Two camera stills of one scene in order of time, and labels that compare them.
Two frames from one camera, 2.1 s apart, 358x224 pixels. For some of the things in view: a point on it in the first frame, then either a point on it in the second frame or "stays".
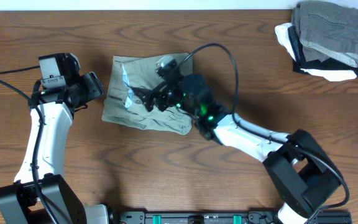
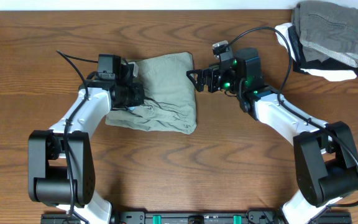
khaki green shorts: [123, 107] stays
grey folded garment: [334, 30] stays
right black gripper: [159, 93] -> [212, 73]
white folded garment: [329, 75] stays
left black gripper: [94, 84] -> [139, 94]
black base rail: [225, 218] stays
